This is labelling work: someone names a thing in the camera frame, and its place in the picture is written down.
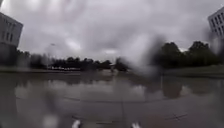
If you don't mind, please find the row of dark trees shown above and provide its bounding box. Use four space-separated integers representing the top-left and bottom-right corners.
0 40 224 72

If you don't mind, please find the pale building with windows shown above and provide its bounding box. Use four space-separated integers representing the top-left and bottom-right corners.
207 6 224 43

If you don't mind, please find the robot's own part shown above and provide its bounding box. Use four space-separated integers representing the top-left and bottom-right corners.
71 119 82 128
131 121 142 128

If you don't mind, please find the grey building with windows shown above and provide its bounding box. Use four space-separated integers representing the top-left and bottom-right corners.
0 12 24 51

